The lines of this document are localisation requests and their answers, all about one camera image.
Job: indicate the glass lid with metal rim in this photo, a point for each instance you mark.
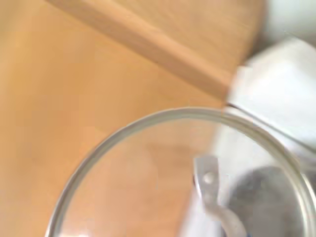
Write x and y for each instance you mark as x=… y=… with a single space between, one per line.
x=185 y=112

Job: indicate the thick wooden board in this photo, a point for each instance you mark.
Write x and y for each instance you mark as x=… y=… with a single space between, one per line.
x=61 y=98

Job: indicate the white electric stove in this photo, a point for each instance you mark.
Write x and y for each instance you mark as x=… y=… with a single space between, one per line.
x=276 y=81

